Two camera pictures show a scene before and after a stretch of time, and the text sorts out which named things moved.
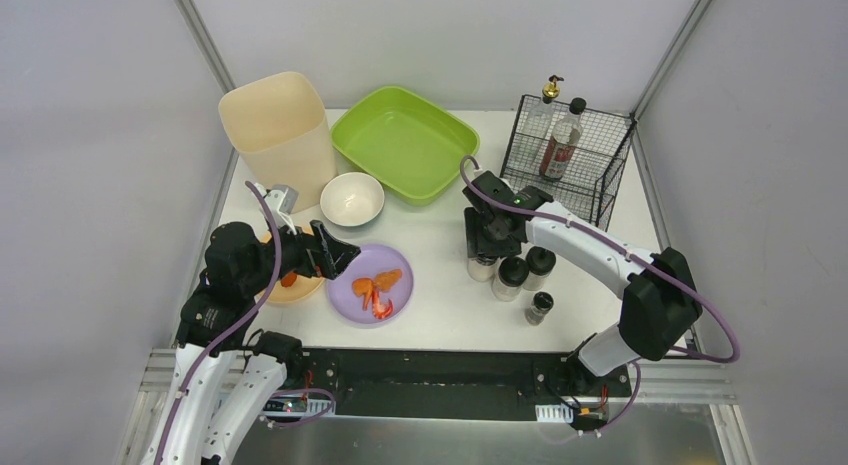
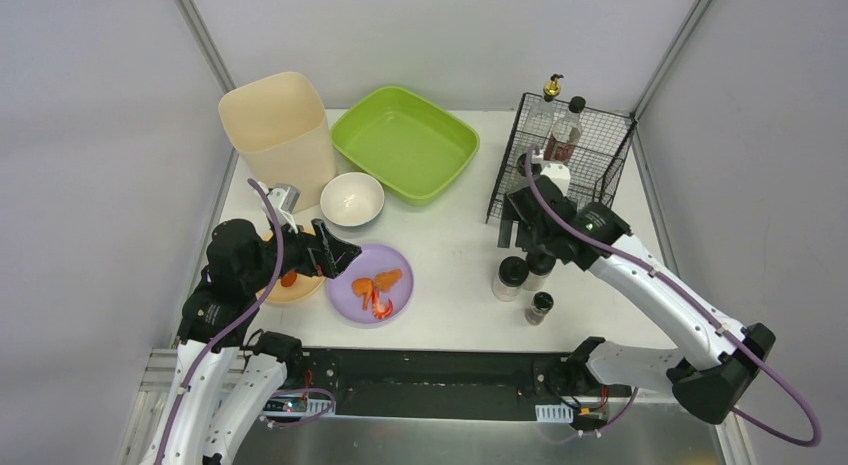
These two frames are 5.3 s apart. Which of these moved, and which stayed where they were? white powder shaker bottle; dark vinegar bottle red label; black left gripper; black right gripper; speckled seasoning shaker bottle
Moved: black right gripper; white powder shaker bottle
Stayed: dark vinegar bottle red label; black left gripper; speckled seasoning shaker bottle
